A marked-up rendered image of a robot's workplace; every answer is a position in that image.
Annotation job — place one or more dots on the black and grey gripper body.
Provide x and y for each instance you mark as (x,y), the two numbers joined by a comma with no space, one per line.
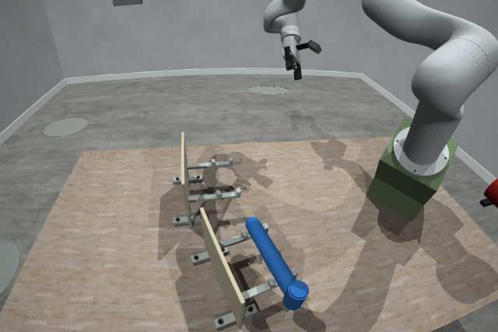
(291,42)

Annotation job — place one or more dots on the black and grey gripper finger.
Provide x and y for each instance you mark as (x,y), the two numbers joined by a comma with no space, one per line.
(288,58)
(297,72)

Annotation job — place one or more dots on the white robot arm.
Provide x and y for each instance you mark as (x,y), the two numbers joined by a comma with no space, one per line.
(443,81)

